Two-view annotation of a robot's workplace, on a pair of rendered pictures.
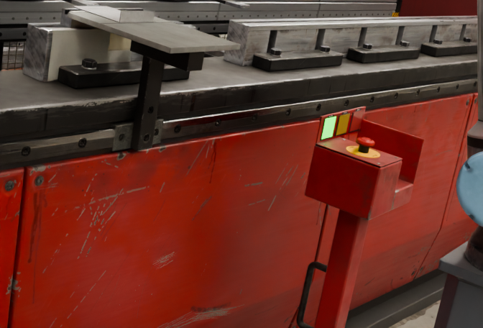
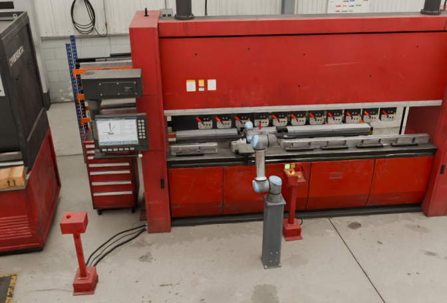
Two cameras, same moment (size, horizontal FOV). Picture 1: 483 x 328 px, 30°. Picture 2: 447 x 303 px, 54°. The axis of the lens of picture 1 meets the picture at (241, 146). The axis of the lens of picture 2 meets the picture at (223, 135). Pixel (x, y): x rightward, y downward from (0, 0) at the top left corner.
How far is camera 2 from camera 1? 356 cm
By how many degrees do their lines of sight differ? 45
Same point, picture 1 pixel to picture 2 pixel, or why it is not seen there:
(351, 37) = (322, 143)
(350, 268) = (292, 195)
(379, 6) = (361, 129)
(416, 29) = (352, 140)
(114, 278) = (244, 185)
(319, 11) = (332, 131)
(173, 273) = not seen: hidden behind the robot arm
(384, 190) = (291, 181)
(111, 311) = (244, 191)
